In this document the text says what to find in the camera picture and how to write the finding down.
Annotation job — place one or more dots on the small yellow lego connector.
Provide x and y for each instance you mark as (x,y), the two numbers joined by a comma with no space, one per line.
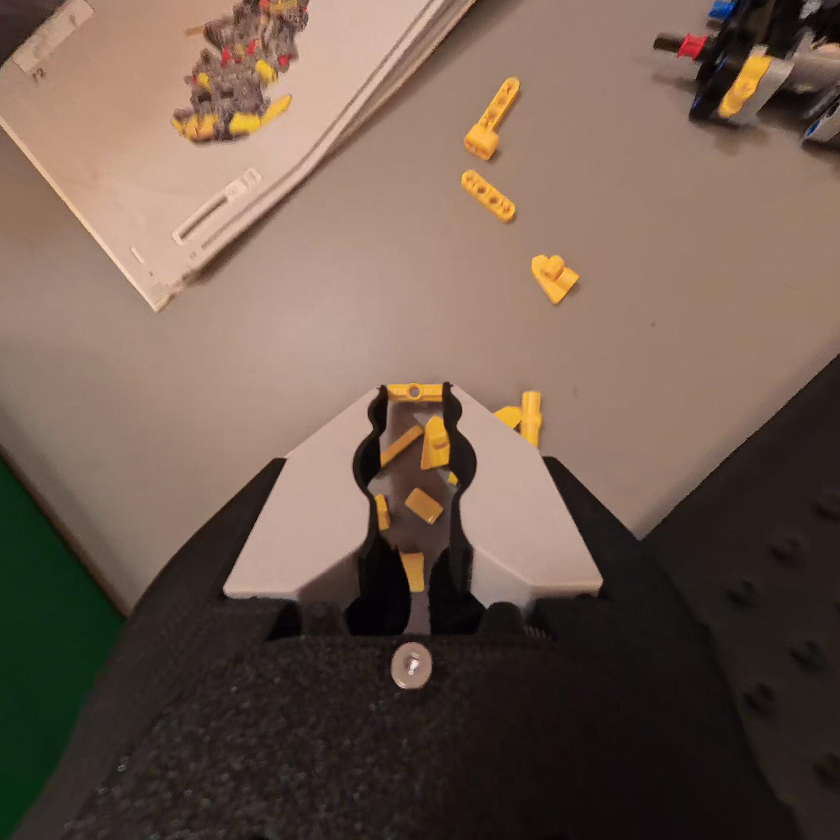
(481,141)

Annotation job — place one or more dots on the yellow lego beam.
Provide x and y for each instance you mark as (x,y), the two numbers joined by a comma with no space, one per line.
(503,103)
(487,195)

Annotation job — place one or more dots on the yellow lego axle connector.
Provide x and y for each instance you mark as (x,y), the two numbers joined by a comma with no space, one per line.
(400,392)

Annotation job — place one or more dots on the lego instruction booklet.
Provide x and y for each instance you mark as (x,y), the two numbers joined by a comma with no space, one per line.
(118,164)

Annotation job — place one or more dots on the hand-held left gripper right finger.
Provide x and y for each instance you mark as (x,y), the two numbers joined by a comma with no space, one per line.
(525,525)

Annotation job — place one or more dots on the black yellow lego car chassis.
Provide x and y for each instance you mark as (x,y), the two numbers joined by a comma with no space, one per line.
(741,85)

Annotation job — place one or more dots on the yellow lego wedge piece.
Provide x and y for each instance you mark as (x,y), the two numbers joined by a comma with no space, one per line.
(556,282)

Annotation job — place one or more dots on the pile of yellow lego pieces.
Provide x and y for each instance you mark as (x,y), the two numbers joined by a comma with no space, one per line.
(433,443)

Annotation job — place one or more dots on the green plastic bin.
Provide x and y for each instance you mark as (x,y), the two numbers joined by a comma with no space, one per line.
(39,623)

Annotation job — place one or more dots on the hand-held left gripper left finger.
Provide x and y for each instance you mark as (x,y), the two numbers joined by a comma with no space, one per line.
(302,525)

